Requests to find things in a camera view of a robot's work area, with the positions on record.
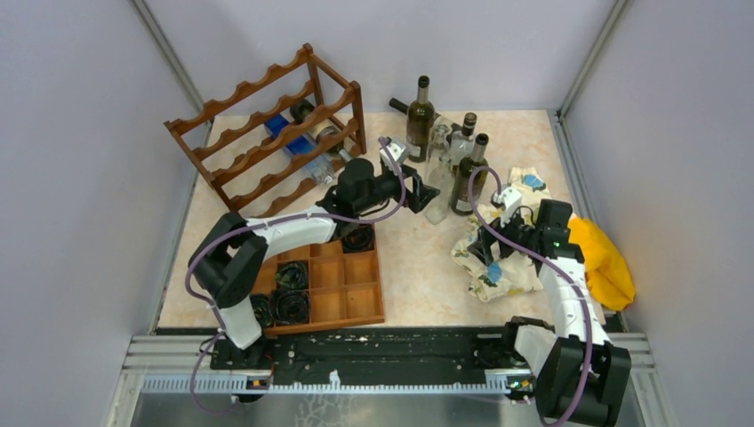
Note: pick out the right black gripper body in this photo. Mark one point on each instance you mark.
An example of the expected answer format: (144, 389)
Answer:
(488, 239)

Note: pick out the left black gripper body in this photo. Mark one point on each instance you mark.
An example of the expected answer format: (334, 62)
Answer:
(412, 197)

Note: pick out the dark wine bottle grey label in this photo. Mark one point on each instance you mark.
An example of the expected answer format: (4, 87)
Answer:
(420, 119)

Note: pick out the blue square glass bottle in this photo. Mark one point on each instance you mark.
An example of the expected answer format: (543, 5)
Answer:
(320, 168)

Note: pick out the wooden compartment tray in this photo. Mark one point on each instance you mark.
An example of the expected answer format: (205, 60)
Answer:
(344, 289)

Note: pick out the dark wine bottle beige label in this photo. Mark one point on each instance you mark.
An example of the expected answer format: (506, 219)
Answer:
(300, 112)

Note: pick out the clear glass bottle front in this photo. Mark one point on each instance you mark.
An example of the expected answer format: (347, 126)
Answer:
(441, 178)

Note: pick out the clear glass bottle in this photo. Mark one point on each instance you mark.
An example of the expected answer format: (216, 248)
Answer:
(441, 178)
(437, 146)

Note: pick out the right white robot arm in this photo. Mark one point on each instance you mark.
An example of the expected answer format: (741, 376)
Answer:
(580, 375)

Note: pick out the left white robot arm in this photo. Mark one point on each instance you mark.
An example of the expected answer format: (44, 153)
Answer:
(228, 261)

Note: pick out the dark green wine bottle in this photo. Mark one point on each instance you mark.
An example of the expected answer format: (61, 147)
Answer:
(464, 186)

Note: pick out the clear glass bottle back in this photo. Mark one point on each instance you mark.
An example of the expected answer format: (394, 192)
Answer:
(437, 146)

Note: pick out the dinosaur print white cloth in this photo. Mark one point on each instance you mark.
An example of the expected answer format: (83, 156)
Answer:
(515, 274)

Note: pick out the rolled tie orange pattern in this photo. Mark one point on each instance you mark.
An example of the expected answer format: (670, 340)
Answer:
(359, 240)

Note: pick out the yellow cloth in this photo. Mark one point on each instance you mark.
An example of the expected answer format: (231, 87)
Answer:
(607, 274)

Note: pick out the rolled dark blue tie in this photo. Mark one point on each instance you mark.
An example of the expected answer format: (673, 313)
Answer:
(290, 307)

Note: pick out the rolled dark green tie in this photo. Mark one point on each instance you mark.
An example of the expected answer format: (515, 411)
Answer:
(262, 310)

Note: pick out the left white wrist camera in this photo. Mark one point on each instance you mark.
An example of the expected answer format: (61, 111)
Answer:
(393, 153)

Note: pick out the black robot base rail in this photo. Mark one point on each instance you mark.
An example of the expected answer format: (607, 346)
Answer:
(458, 360)

